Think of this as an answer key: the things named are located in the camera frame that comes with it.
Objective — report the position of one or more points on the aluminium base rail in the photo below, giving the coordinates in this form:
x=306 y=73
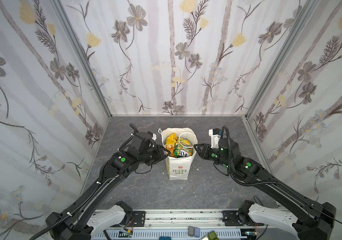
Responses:
x=116 y=224

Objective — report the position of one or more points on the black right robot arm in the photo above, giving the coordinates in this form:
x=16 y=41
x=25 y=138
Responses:
x=305 y=218

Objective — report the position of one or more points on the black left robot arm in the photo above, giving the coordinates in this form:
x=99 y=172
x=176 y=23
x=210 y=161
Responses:
x=72 y=223

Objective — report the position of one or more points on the green snack bag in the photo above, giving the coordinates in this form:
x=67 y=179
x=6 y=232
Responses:
x=184 y=143

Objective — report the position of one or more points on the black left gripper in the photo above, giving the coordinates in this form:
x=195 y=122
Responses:
x=156 y=151

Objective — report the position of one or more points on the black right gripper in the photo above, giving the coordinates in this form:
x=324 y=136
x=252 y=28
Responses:
x=206 y=153

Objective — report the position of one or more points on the white paper shopping bag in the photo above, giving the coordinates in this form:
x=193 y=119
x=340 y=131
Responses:
x=178 y=168

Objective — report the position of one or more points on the yellow chip bag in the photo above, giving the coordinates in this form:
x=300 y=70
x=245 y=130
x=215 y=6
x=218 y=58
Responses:
x=170 y=144

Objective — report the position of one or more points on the green yellow object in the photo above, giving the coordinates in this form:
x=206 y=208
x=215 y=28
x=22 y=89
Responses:
x=210 y=236

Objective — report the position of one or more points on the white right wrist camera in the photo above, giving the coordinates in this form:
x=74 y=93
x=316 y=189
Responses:
x=215 y=136

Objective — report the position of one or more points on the green yellow snack pack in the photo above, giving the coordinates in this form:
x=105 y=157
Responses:
x=182 y=152

